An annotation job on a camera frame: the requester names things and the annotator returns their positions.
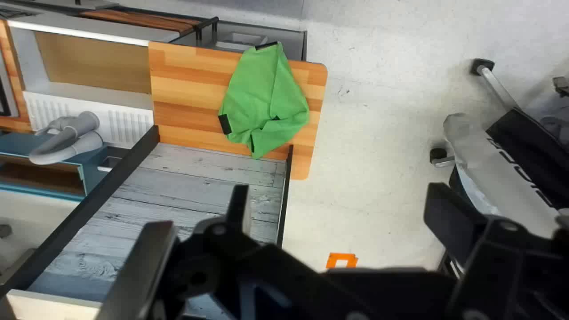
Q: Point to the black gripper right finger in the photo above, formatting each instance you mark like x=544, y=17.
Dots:
x=515, y=273

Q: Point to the orange tape marker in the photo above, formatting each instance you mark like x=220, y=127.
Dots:
x=341, y=262

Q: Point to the silver black bracket device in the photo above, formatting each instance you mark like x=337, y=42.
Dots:
x=490, y=172

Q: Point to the black frame post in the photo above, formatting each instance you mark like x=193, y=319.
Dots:
x=88, y=207

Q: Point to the white sink with drainboard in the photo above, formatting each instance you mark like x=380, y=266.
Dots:
x=88, y=101

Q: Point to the wooden butcher block countertop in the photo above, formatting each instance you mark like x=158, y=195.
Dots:
x=183, y=90

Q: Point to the grey kitchen faucet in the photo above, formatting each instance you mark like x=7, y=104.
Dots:
x=62, y=138

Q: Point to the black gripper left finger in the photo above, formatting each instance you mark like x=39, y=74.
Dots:
x=144, y=273

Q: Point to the teal panel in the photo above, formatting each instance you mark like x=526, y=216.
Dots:
x=35, y=156

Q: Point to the green cloth rag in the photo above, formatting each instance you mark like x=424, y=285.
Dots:
x=263, y=101

